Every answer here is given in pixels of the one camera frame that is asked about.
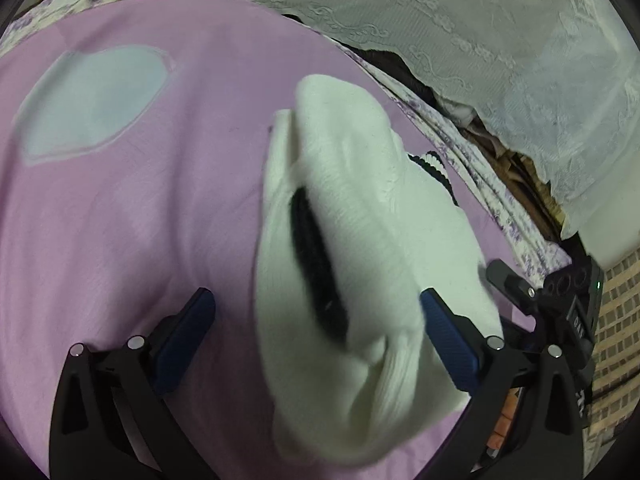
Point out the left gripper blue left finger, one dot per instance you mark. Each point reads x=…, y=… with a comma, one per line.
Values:
x=151, y=367

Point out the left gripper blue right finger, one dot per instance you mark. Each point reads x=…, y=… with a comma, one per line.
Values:
x=483, y=368

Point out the white sock with black stripes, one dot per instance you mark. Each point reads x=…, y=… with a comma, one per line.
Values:
x=389, y=226

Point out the purple floral white bedding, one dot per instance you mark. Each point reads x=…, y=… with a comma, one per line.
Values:
x=533, y=254

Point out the purple bed sheet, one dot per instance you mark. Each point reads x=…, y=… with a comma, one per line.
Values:
x=100, y=247

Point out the white lace cover cloth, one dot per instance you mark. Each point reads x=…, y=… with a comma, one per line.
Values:
x=556, y=80

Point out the light blue patch on sheet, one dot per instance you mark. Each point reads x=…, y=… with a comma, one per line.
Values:
x=85, y=101

